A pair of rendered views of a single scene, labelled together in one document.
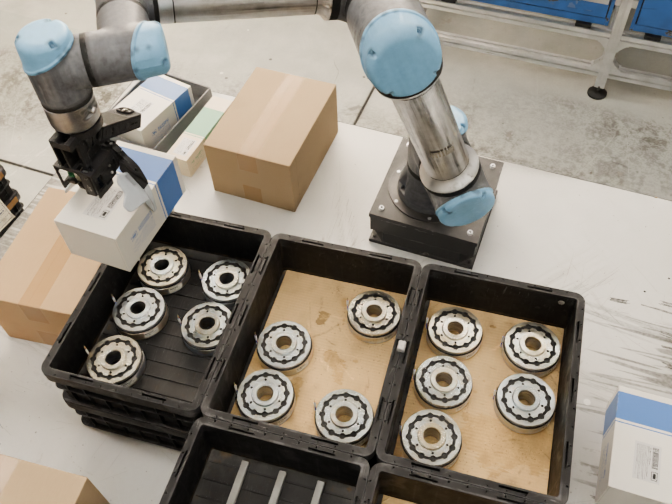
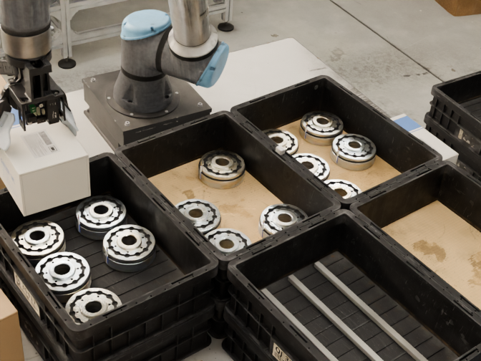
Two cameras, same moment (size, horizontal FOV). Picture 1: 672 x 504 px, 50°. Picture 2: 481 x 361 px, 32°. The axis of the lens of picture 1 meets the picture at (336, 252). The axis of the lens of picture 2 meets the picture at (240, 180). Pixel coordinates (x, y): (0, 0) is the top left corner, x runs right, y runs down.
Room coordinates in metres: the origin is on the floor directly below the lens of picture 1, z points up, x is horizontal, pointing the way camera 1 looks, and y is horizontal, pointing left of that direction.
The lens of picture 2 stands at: (-0.06, 1.15, 1.98)
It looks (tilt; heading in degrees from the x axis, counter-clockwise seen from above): 39 degrees down; 301
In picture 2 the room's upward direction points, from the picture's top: 5 degrees clockwise
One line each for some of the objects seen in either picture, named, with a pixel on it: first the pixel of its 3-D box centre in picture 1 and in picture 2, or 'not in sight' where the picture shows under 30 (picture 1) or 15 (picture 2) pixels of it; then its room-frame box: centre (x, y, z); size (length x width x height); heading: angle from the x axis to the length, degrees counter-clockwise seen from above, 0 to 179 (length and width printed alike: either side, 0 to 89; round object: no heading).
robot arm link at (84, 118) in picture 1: (73, 109); (28, 37); (0.82, 0.37, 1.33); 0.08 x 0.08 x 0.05
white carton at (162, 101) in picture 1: (152, 113); not in sight; (1.47, 0.47, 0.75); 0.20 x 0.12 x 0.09; 146
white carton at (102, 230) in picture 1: (123, 204); (34, 152); (0.84, 0.37, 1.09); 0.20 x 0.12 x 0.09; 156
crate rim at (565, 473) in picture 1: (486, 374); (333, 137); (0.56, -0.25, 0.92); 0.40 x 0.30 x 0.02; 162
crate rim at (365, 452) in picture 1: (318, 335); (224, 181); (0.66, 0.04, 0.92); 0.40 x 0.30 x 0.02; 162
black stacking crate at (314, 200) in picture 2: (319, 349); (222, 200); (0.66, 0.04, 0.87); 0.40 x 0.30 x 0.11; 162
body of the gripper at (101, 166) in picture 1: (86, 151); (33, 84); (0.82, 0.38, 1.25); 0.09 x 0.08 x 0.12; 156
